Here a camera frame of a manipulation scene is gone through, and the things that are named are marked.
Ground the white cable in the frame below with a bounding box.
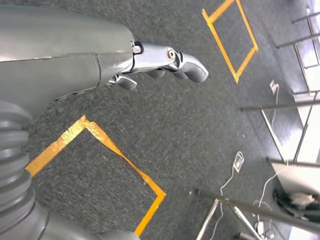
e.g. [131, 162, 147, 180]
[257, 160, 289, 229]
[209, 165, 237, 240]

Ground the black backpack with pompom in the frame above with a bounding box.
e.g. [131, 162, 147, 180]
[272, 188, 320, 223]

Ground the white desk metal frame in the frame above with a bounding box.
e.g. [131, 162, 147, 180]
[239, 6, 320, 163]

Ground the yellow floor tape square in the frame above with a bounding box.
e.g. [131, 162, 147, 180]
[202, 0, 259, 84]
[25, 114, 167, 237]

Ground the white plug adapter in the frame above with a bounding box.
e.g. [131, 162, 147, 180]
[232, 151, 245, 173]
[269, 79, 280, 96]

